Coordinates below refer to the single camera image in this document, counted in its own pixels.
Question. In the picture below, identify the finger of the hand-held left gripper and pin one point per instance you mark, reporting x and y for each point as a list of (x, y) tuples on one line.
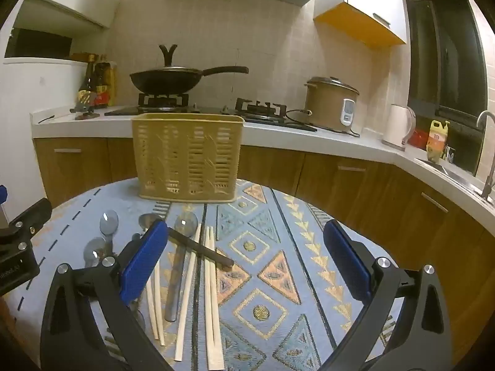
[(33, 216)]

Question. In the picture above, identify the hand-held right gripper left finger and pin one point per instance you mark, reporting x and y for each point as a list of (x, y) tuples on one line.
[(144, 255)]

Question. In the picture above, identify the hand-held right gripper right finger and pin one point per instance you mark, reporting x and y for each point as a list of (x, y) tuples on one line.
[(348, 262)]

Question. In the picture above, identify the long metal spoon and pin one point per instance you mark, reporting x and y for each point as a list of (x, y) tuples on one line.
[(176, 278)]

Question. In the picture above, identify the small metal spoon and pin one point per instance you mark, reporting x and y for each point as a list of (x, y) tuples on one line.
[(108, 220), (94, 251)]

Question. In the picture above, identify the wooden chopstick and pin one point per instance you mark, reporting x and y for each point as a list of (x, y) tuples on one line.
[(189, 290), (208, 297), (215, 297), (157, 309), (150, 309)]

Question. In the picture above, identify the wicker basket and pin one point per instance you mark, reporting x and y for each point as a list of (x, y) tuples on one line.
[(187, 158)]

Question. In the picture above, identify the wooden lower cabinets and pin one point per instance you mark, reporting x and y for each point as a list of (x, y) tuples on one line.
[(348, 189)]

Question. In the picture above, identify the blue patterned tablecloth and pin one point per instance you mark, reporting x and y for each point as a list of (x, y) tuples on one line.
[(270, 278)]

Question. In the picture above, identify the small dark utensil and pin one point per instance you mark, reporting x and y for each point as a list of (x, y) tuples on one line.
[(46, 118)]

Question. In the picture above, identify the brown spoon rest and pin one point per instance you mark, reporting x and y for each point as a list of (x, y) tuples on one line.
[(88, 116)]

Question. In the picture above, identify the white kitchen countertop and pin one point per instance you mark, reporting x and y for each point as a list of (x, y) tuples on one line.
[(348, 143)]

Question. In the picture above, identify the slotted black spatula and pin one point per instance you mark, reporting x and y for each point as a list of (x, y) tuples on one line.
[(82, 106)]

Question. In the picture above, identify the steel sink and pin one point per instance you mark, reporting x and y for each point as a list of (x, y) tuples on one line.
[(452, 174)]

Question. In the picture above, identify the dark soy sauce bottle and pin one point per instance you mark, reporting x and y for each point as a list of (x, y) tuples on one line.
[(87, 89)]

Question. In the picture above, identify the red container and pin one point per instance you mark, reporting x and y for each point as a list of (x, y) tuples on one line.
[(419, 138)]

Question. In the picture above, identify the white electric kettle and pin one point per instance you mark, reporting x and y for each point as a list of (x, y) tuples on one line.
[(396, 127)]

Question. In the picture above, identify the large dark sauce bottle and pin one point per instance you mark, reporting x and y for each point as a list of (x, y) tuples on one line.
[(103, 85)]

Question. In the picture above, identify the yellow plastic bottle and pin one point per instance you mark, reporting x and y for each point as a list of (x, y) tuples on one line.
[(437, 139)]

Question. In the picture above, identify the brown rice cooker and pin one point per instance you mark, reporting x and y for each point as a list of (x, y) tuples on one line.
[(328, 102)]

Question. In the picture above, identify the black gas stove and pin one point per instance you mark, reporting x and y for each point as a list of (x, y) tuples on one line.
[(267, 114)]

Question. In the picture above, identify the black wok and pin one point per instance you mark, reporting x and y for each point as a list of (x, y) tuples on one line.
[(166, 79)]

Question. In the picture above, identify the metal faucet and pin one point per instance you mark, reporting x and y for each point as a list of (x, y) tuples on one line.
[(489, 154)]

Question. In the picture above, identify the white upper cabinet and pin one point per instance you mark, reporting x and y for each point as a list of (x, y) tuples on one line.
[(65, 5)]

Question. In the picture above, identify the dark window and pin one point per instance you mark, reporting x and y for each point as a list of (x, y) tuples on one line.
[(444, 65)]

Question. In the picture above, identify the white cabinet with yellow underside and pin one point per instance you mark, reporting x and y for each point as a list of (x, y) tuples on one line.
[(371, 4)]

